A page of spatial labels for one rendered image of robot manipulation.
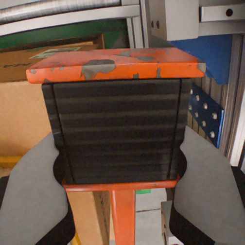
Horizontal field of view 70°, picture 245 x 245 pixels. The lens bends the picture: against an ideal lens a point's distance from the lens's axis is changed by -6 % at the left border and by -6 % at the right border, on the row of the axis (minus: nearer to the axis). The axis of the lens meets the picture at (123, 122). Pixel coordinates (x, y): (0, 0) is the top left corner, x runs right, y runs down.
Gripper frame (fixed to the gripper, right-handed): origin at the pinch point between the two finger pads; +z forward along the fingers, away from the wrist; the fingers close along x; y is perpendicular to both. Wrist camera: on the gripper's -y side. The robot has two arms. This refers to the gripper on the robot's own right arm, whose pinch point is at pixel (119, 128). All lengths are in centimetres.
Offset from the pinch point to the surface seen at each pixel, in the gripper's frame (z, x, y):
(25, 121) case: 13.3, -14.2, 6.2
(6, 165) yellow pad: 11.5, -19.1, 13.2
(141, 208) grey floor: 108, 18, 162
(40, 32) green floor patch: 108, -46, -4
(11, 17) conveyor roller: 53, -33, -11
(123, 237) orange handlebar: -0.7, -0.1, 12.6
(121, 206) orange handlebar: -0.7, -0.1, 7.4
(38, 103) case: 13.3, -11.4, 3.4
